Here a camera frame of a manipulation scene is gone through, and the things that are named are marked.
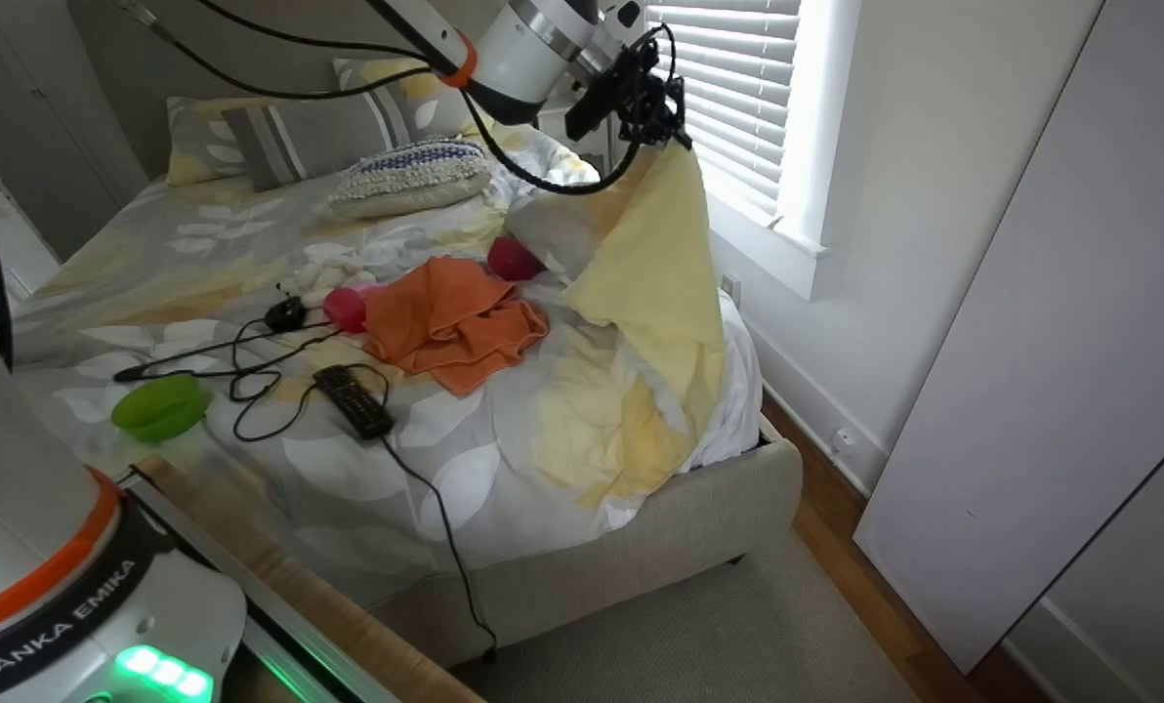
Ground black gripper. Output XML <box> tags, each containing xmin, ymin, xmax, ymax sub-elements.
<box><xmin>566</xmin><ymin>33</ymin><xmax>691</xmax><ymax>154</ymax></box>

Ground yellow and grey blanket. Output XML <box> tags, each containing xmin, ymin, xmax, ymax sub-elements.
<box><xmin>7</xmin><ymin>116</ymin><xmax>766</xmax><ymax>616</ymax></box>

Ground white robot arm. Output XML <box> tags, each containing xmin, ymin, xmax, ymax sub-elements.
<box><xmin>0</xmin><ymin>267</ymin><xmax>247</xmax><ymax>703</ymax></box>

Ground white window blinds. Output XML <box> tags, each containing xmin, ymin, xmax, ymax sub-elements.
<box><xmin>654</xmin><ymin>0</ymin><xmax>802</xmax><ymax>222</ymax></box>

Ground red pink object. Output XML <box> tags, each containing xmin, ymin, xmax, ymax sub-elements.
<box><xmin>490</xmin><ymin>236</ymin><xmax>545</xmax><ymax>283</ymax></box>

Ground orange cloth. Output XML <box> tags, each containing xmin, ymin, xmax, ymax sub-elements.
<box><xmin>365</xmin><ymin>258</ymin><xmax>547</xmax><ymax>400</ymax></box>

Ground blue patterned knit pillow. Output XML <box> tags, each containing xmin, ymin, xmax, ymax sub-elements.
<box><xmin>319</xmin><ymin>140</ymin><xmax>494</xmax><ymax>222</ymax></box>

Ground pink ball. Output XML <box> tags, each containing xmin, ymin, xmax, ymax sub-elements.
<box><xmin>319</xmin><ymin>291</ymin><xmax>368</xmax><ymax>331</ymax></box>

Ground grey striped pillow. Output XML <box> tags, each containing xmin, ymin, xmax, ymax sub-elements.
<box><xmin>223</xmin><ymin>91</ymin><xmax>417</xmax><ymax>192</ymax></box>

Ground yellow grey floral pillow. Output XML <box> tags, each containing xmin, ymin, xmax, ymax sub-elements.
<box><xmin>167</xmin><ymin>58</ymin><xmax>469</xmax><ymax>185</ymax></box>

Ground grey upholstered headboard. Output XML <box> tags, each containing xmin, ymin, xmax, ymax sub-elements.
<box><xmin>66</xmin><ymin>0</ymin><xmax>394</xmax><ymax>176</ymax></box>

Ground green plastic bowl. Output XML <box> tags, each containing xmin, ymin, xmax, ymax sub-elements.
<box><xmin>109</xmin><ymin>375</ymin><xmax>210</xmax><ymax>447</ymax></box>

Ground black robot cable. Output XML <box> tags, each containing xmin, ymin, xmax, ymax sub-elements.
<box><xmin>118</xmin><ymin>0</ymin><xmax>684</xmax><ymax>203</ymax></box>

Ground beige upholstered bed frame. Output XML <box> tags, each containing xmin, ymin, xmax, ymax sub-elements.
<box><xmin>381</xmin><ymin>430</ymin><xmax>806</xmax><ymax>663</ymax></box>

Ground black power adapter with cable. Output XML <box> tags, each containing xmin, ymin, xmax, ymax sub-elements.
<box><xmin>223</xmin><ymin>358</ymin><xmax>499</xmax><ymax>656</ymax></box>

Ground black small device with cable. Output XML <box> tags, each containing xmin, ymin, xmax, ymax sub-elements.
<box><xmin>118</xmin><ymin>298</ymin><xmax>338</xmax><ymax>382</ymax></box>

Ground white board leaning on wall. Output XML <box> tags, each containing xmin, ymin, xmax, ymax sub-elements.
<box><xmin>856</xmin><ymin>0</ymin><xmax>1164</xmax><ymax>667</ymax></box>

